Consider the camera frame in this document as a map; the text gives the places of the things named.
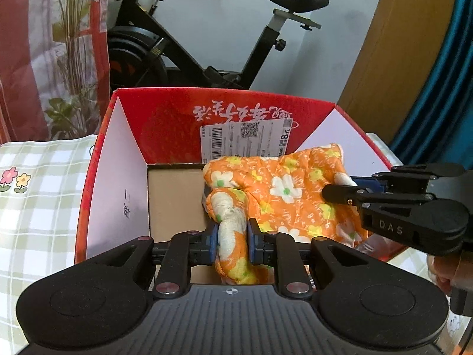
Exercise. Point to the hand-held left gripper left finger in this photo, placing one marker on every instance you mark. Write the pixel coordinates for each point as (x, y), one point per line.
(213, 244)

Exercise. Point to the orange floral cloth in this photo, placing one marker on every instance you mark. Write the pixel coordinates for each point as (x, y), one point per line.
(288, 192)

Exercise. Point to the green checked bedsheet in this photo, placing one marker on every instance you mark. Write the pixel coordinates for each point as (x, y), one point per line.
(37, 210)

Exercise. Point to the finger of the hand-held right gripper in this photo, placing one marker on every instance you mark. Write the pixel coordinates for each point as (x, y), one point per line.
(366, 183)
(343, 195)

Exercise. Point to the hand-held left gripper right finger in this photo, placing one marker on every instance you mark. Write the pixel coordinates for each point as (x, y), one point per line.
(254, 246)

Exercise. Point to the red printed plant backdrop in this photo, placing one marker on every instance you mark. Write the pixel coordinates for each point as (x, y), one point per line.
(29, 44)

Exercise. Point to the person's right hand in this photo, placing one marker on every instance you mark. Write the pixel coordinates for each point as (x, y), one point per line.
(441, 271)

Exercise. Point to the teal curtain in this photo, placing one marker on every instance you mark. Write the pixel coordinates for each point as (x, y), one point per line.
(443, 100)

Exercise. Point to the black exercise bike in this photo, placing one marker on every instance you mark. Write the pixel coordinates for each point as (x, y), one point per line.
(136, 48)

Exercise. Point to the white shipping label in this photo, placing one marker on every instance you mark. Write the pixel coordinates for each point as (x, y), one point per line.
(240, 137)

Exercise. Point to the red cardboard box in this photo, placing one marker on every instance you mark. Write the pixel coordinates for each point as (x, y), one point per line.
(166, 125)

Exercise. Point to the wooden board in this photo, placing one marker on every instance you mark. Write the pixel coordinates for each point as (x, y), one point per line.
(399, 63)

